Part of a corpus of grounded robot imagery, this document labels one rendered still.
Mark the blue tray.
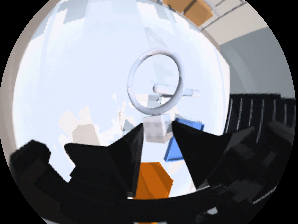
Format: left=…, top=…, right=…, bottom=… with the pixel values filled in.
left=164, top=117, right=205, bottom=163

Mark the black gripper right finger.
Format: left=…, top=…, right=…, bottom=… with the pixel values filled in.
left=172, top=120, right=255, bottom=189

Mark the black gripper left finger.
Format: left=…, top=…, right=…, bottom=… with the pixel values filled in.
left=64, top=124, right=145, bottom=198

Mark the grey metal t-shaped stake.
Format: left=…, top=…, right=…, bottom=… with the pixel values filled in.
left=152, top=84, right=201, bottom=99

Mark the grey metal ring with small tab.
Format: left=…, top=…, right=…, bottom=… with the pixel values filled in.
left=126, top=47, right=188, bottom=144

